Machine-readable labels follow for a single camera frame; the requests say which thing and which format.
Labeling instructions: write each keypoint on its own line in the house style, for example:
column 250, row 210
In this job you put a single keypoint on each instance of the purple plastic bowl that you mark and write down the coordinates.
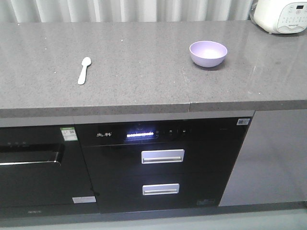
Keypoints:
column 207, row 54

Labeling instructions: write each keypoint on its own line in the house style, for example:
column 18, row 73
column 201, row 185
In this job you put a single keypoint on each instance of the mint green plastic spoon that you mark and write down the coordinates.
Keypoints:
column 82, row 77

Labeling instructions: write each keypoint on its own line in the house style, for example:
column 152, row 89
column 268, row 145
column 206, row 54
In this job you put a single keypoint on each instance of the black disinfection cabinet with drawers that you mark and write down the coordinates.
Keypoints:
column 161, row 165

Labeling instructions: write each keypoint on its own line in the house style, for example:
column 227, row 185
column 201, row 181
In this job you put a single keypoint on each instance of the black built-in dishwasher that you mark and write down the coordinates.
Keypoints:
column 43, row 173

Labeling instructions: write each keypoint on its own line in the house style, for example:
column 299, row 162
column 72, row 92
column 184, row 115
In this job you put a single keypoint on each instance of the grey cabinet door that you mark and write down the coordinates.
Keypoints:
column 272, row 164

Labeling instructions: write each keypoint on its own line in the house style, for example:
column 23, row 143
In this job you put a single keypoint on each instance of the white pleated curtain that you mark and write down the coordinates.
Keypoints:
column 47, row 11

